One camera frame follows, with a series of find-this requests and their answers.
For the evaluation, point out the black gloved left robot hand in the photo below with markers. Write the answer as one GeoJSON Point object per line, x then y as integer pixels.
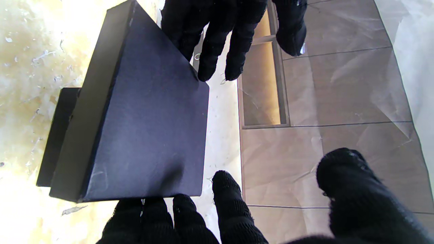
{"type": "Point", "coordinates": [217, 20]}

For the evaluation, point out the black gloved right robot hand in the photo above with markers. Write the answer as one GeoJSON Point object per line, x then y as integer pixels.
{"type": "Point", "coordinates": [366, 210]}

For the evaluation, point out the black gift box lid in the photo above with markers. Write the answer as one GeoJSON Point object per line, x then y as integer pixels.
{"type": "Point", "coordinates": [145, 128]}

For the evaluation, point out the open black gift box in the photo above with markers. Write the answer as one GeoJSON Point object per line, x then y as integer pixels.
{"type": "Point", "coordinates": [59, 135]}

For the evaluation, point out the dark wall strip with rings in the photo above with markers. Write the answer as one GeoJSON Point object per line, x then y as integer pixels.
{"type": "Point", "coordinates": [196, 60]}

